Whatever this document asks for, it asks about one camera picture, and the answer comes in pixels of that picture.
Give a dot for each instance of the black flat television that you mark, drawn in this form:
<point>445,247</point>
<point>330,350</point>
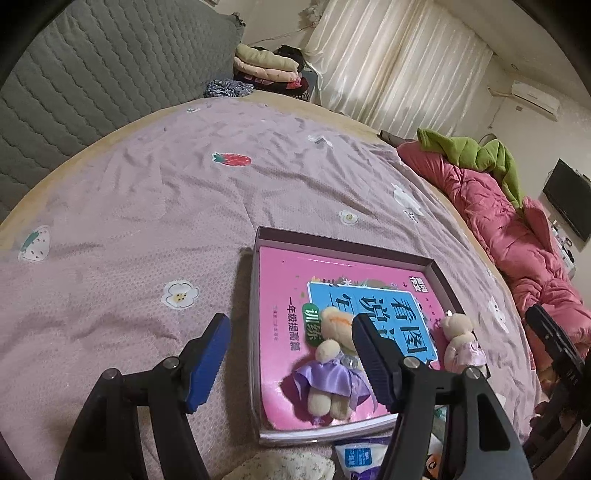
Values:
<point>568,198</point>

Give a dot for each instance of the floral print tissue packet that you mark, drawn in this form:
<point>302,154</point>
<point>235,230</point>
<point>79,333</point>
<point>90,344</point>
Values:
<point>360,461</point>

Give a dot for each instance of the grey quilted headboard cover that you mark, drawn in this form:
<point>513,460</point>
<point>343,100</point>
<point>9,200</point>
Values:
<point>92,69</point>

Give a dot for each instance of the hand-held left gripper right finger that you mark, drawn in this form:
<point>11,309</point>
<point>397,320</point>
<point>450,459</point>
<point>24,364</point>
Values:
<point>369,364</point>

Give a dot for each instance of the white air conditioner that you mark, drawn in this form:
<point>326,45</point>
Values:
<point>535,97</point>

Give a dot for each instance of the shallow purple cardboard box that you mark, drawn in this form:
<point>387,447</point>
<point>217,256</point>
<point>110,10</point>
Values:
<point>323,243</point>

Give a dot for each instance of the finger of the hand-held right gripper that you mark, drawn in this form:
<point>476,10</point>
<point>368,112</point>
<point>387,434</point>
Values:
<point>547,330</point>

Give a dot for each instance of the dark floral cloth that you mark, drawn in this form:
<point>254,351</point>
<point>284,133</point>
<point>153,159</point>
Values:
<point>226,87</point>

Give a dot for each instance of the pink children's book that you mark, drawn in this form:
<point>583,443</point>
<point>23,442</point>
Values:
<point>277,286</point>

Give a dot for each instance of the pink printed bedsheet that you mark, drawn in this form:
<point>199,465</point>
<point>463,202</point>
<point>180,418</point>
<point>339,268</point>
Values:
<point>161,207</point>

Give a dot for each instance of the pink quilt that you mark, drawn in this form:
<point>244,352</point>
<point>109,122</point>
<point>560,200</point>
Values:
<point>508,240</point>

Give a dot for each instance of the teddy bear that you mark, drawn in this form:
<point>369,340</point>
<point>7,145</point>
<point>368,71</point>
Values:
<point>461,350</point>
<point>323,392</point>

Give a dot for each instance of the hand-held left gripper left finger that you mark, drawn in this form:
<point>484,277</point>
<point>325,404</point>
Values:
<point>207,364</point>

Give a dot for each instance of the orange soft toy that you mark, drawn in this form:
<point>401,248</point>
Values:
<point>435,462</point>

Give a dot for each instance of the cream pleated curtain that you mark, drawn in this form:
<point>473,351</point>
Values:
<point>392,60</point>

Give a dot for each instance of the green fleece blanket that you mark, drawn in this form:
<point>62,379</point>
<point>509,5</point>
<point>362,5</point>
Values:
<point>466,152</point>

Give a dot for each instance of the cream lace cloth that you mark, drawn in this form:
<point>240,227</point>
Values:
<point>286,466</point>

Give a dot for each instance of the stack of folded clothes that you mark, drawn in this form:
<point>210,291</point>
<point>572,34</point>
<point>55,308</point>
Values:
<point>268,64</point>

